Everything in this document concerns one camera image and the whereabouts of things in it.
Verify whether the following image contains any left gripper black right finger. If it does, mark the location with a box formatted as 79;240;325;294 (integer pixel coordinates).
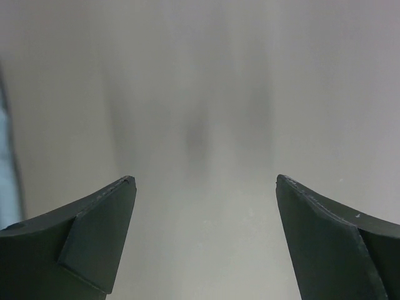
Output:
276;175;399;299

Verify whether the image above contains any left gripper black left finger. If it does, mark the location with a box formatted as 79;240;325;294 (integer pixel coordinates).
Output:
1;176;137;299

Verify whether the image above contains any folded blue-grey t-shirt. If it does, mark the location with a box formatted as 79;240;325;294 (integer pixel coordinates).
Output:
1;71;24;229

